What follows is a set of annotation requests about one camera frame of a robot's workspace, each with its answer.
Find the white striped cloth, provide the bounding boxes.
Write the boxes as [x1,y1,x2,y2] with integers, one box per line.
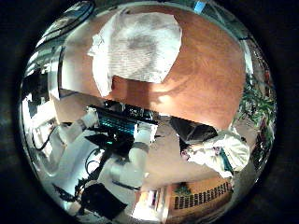
[87,8,183,97]

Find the black control box teal lights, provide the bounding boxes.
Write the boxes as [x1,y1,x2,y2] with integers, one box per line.
[88,101,160,138]

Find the person in white shirt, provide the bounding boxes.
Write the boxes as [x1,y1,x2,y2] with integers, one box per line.
[169,116,250,179]

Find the black equipment box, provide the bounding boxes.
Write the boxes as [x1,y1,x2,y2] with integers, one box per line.
[78,183,129,220]

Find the large green leafy plant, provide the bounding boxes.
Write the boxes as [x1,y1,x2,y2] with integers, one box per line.
[237,74,277,125]

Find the thin black cable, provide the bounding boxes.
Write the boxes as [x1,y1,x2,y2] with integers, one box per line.
[31,124,64,152]
[83,147,104,175]

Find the small green wall plant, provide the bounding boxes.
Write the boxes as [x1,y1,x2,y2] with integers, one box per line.
[174,181,192,197]

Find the wooden slotted wall panel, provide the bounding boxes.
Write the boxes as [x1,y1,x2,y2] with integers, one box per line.
[167,180,235,216]

